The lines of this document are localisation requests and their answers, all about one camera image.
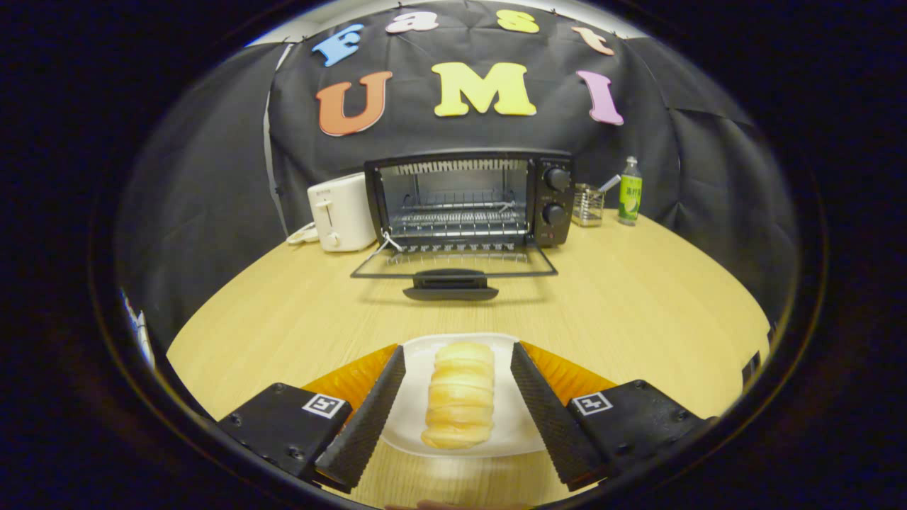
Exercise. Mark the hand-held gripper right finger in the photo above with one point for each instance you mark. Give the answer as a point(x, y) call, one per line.
point(553, 418)

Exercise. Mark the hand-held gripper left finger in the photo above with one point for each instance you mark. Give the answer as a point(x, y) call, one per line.
point(365, 421)

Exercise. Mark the yellow bread roll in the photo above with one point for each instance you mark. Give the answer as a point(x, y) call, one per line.
point(460, 397)

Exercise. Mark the black toaster oven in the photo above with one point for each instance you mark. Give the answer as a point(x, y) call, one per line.
point(556, 205)

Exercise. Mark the white pop-up toaster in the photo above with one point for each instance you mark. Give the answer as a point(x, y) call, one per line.
point(344, 212)

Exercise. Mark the white rectangular plate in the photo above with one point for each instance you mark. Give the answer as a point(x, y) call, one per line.
point(514, 425)

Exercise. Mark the small white dish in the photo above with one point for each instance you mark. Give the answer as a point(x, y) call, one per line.
point(301, 235)

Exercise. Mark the green drink bottle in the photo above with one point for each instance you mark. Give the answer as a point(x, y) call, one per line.
point(630, 198)

